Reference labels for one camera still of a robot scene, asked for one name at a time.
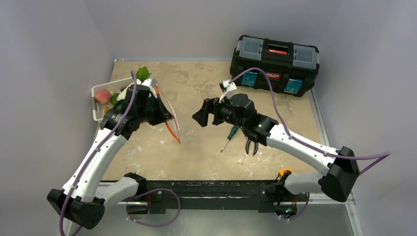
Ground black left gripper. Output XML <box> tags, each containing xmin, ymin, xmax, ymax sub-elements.
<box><xmin>138</xmin><ymin>93</ymin><xmax>173</xmax><ymax>125</ymax></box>

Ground clear zip bag orange zipper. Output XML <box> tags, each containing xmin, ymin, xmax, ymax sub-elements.
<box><xmin>156</xmin><ymin>85</ymin><xmax>181</xmax><ymax>144</ymax></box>

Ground white radish with leaves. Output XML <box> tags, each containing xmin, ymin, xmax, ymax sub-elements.
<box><xmin>136</xmin><ymin>66</ymin><xmax>151</xmax><ymax>82</ymax></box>

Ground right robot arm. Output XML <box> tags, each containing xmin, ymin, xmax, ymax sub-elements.
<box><xmin>192</xmin><ymin>93</ymin><xmax>359</xmax><ymax>202</ymax></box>

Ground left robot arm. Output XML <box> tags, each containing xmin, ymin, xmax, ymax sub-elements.
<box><xmin>47</xmin><ymin>85</ymin><xmax>173</xmax><ymax>236</ymax></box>

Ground green cucumber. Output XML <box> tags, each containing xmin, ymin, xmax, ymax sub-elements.
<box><xmin>110</xmin><ymin>93</ymin><xmax>119</xmax><ymax>105</ymax></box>

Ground white perforated basket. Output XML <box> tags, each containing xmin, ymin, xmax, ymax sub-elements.
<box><xmin>91</xmin><ymin>77</ymin><xmax>133</xmax><ymax>122</ymax></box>

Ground black pliers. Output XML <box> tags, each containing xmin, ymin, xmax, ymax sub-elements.
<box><xmin>245</xmin><ymin>137</ymin><xmax>259</xmax><ymax>156</ymax></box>

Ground peach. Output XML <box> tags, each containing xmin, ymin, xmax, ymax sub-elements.
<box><xmin>94</xmin><ymin>89</ymin><xmax>112</xmax><ymax>104</ymax></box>

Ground black toolbox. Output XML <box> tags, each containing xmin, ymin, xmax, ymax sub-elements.
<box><xmin>230</xmin><ymin>35</ymin><xmax>320</xmax><ymax>97</ymax></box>

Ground green handled screwdriver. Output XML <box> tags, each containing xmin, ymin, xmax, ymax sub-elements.
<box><xmin>220</xmin><ymin>126</ymin><xmax>239</xmax><ymax>152</ymax></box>

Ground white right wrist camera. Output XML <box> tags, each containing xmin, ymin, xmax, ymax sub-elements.
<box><xmin>219</xmin><ymin>80</ymin><xmax>237</xmax><ymax>103</ymax></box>

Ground yellow handled tool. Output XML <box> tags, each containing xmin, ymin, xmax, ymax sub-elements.
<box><xmin>278</xmin><ymin>168</ymin><xmax>293</xmax><ymax>177</ymax></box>

